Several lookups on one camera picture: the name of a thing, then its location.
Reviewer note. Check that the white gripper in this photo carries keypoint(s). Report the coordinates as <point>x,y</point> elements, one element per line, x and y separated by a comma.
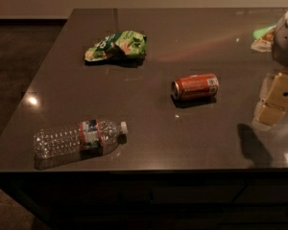
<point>286,40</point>

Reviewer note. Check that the red coke can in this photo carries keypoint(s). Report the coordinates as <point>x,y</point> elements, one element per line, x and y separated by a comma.
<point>195,87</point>

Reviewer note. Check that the dark drawer cabinet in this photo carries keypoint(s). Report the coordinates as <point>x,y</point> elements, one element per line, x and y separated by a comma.
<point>161,201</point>

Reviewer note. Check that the green chip bag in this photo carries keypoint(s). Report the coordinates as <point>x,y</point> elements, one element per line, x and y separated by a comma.
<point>127,44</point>

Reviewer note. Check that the clear plastic water bottle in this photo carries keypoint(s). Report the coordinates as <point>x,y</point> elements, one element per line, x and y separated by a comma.
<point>98,135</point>

